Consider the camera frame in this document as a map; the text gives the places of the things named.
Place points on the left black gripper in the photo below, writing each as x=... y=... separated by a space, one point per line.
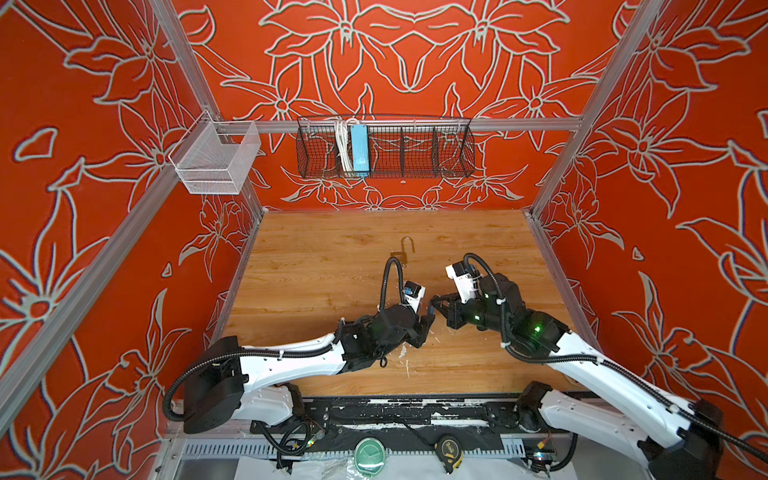
x=420 y=328

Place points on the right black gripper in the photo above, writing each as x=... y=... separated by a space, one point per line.
x=445 y=312

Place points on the brass padlock long shackle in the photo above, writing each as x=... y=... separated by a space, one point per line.
x=407 y=246

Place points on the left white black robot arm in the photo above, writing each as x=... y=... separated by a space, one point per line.
x=230 y=381

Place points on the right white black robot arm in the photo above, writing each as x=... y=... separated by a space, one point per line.
x=668 y=435

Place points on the black yellow tape measure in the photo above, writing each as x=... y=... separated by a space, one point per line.
x=450 y=452

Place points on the green tape roll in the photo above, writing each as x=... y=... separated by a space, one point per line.
x=369 y=457

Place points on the light blue box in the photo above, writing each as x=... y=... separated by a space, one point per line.
x=360 y=149

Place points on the white mesh basket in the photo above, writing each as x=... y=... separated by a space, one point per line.
x=216 y=157

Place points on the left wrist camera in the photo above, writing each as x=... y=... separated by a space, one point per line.
x=413 y=295

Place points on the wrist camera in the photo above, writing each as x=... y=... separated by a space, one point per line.
x=465 y=278
x=413 y=295

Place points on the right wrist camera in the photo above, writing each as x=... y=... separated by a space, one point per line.
x=465 y=278

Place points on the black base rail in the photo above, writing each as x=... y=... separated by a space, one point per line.
x=337 y=415

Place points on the black wire basket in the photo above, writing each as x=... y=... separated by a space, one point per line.
x=400 y=147

